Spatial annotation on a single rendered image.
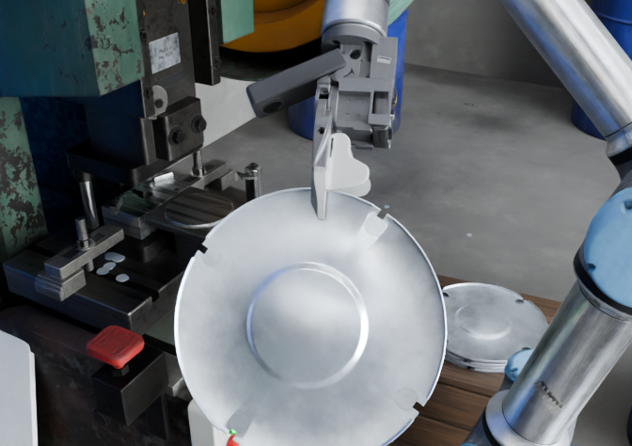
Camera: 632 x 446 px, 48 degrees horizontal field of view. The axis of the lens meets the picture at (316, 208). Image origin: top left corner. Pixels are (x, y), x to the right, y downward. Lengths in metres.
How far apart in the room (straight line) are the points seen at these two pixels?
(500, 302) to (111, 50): 1.12
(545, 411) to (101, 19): 0.77
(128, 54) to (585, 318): 0.71
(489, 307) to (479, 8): 2.94
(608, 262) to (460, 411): 0.91
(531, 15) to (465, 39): 3.64
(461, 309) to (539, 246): 1.08
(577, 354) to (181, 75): 0.77
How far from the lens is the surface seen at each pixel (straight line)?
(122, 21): 1.07
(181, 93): 1.26
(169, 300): 1.26
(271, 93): 0.78
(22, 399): 1.45
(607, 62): 0.89
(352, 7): 0.80
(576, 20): 0.89
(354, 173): 0.73
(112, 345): 1.04
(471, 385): 1.58
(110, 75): 1.06
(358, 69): 0.79
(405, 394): 0.75
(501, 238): 2.78
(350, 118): 0.76
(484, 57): 4.52
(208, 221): 1.25
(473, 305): 1.74
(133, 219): 1.31
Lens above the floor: 1.41
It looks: 29 degrees down
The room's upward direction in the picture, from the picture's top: straight up
